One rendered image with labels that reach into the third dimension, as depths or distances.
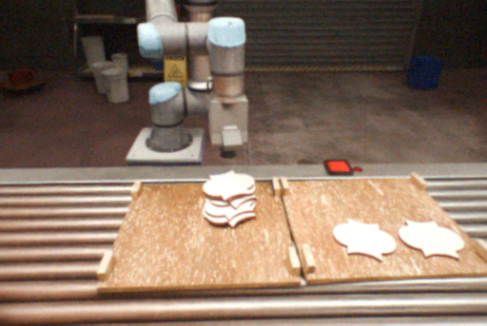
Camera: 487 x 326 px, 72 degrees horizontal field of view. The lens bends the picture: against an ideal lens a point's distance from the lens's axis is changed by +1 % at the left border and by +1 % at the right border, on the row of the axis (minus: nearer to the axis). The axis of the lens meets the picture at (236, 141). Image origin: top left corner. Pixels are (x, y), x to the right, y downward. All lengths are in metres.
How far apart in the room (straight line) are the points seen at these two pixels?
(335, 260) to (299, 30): 4.91
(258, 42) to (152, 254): 4.87
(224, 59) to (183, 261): 0.44
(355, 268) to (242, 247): 0.24
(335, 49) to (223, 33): 5.07
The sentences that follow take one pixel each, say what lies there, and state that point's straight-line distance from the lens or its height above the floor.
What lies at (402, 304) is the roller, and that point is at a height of 0.92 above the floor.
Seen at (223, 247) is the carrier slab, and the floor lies 0.94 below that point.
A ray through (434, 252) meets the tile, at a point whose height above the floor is 0.95.
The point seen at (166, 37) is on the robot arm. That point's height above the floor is 1.36.
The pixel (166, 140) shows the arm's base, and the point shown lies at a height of 0.92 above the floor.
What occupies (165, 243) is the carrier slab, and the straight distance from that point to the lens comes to 0.81.
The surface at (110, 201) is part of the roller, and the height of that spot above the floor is 0.91.
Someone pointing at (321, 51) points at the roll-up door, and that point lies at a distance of 5.66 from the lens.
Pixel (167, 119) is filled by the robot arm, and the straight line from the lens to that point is 1.25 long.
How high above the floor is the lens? 1.50
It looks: 27 degrees down
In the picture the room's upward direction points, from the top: straight up
